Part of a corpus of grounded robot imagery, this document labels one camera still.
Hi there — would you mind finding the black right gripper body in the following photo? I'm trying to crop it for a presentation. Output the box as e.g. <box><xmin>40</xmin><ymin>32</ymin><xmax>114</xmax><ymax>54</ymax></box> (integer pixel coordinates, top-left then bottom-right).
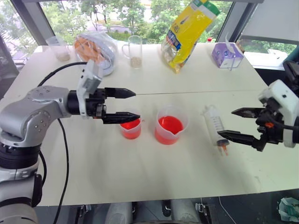
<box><xmin>251</xmin><ymin>99</ymin><xmax>286</xmax><ymax>152</ymax></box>

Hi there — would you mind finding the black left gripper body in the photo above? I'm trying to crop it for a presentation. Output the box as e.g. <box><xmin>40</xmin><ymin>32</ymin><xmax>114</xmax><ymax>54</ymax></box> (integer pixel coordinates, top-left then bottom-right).
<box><xmin>85</xmin><ymin>88</ymin><xmax>108</xmax><ymax>120</ymax></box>

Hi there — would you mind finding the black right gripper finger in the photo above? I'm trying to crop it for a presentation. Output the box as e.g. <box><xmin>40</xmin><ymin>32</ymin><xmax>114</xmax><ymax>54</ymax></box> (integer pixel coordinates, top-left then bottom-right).
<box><xmin>231</xmin><ymin>107</ymin><xmax>267</xmax><ymax>118</ymax></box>
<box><xmin>217</xmin><ymin>130</ymin><xmax>260</xmax><ymax>148</ymax></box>

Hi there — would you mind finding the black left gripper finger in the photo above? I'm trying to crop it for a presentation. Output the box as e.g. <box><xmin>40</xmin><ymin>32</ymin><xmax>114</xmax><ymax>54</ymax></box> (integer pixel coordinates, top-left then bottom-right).
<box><xmin>105</xmin><ymin>87</ymin><xmax>136</xmax><ymax>99</ymax></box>
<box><xmin>101</xmin><ymin>112</ymin><xmax>141</xmax><ymax>125</ymax></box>

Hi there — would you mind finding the small beaker red liquid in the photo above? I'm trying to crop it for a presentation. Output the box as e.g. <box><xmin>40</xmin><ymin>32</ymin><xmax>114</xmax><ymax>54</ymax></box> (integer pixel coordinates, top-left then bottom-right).
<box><xmin>120</xmin><ymin>111</ymin><xmax>145</xmax><ymax>140</ymax></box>

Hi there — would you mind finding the clear plastic syringe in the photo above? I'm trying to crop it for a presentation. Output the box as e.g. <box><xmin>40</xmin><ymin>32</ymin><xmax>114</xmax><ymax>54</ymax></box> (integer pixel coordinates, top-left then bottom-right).
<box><xmin>201</xmin><ymin>105</ymin><xmax>229</xmax><ymax>157</ymax></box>

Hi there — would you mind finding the large beaker red liquid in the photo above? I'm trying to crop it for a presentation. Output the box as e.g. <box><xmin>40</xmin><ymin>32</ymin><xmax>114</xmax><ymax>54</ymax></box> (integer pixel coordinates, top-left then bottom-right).
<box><xmin>154</xmin><ymin>105</ymin><xmax>189</xmax><ymax>146</ymax></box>

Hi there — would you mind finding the clear plastic measuring cup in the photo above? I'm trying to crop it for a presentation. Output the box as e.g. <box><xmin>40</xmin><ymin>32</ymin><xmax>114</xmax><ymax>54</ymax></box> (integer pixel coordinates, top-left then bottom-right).
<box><xmin>45</xmin><ymin>36</ymin><xmax>71</xmax><ymax>62</ymax></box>

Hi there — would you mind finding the tall clear glass mug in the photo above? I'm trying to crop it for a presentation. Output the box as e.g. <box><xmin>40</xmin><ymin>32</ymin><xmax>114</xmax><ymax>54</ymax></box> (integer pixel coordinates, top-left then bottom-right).
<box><xmin>121</xmin><ymin>35</ymin><xmax>143</xmax><ymax>69</ymax></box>

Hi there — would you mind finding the clear bag with orange contents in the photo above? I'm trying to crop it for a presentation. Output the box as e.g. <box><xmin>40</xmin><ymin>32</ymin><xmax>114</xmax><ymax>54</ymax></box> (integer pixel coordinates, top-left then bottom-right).
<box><xmin>74</xmin><ymin>31</ymin><xmax>119</xmax><ymax>77</ymax></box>

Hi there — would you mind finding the purple tissue box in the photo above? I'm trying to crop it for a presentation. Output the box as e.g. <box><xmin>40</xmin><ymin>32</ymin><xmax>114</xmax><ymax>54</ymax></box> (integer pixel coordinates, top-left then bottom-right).
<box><xmin>211</xmin><ymin>32</ymin><xmax>244</xmax><ymax>71</ymax></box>

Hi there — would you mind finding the crumpled green paper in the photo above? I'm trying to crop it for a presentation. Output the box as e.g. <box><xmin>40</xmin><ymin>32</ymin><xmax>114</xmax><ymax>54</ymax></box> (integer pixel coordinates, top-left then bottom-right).
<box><xmin>277</xmin><ymin>197</ymin><xmax>299</xmax><ymax>222</ymax></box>

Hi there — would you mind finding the yellow snack bag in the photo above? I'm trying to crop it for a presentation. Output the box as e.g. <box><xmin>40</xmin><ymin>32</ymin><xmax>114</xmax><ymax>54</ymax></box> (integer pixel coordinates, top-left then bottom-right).
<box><xmin>161</xmin><ymin>0</ymin><xmax>221</xmax><ymax>74</ymax></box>

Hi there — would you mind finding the grey rounded robot leg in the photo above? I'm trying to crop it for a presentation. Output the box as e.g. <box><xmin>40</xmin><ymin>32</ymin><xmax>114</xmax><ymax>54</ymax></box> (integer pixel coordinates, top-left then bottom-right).
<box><xmin>106</xmin><ymin>202</ymin><xmax>134</xmax><ymax>224</ymax></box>
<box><xmin>170</xmin><ymin>199</ymin><xmax>202</xmax><ymax>224</ymax></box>

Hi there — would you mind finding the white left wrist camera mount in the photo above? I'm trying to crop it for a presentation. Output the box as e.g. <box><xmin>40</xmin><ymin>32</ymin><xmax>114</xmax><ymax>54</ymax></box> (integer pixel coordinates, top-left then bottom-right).
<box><xmin>76</xmin><ymin>59</ymin><xmax>104</xmax><ymax>120</ymax></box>

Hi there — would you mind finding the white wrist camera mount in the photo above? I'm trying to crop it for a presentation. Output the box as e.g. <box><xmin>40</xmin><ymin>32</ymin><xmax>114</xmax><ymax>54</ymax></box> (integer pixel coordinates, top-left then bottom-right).
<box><xmin>258</xmin><ymin>79</ymin><xmax>299</xmax><ymax>148</ymax></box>
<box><xmin>76</xmin><ymin>59</ymin><xmax>104</xmax><ymax>120</ymax></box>

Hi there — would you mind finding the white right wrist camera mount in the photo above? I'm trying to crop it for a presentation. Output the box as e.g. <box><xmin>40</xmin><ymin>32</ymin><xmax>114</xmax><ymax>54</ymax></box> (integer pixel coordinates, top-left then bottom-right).
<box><xmin>258</xmin><ymin>79</ymin><xmax>299</xmax><ymax>148</ymax></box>

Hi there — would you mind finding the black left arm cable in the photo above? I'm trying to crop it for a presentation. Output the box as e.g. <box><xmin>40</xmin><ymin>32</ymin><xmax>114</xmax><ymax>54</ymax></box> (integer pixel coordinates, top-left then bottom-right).
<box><xmin>37</xmin><ymin>62</ymin><xmax>88</xmax><ymax>224</ymax></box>

